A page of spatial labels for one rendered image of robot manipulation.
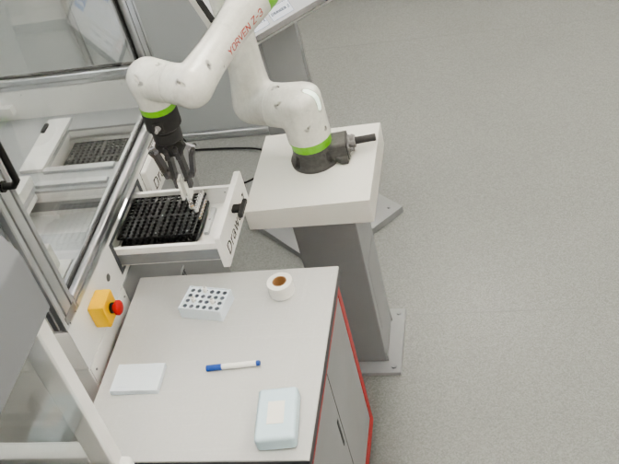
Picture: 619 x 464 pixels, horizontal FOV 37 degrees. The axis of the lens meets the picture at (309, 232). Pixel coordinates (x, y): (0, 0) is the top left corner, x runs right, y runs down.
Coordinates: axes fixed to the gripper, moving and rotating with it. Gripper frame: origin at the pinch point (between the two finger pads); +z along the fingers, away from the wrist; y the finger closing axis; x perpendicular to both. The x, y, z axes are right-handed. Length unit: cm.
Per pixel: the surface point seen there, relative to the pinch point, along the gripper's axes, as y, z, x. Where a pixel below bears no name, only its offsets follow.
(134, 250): -15.3, 12.2, -11.0
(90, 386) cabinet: -24, 28, -45
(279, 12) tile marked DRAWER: 14, 0, 94
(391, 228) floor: 42, 100, 90
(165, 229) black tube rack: -7.6, 10.6, -4.8
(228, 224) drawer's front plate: 10.8, 10.1, -4.7
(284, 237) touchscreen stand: -2, 98, 86
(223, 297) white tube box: 9.7, 20.9, -22.0
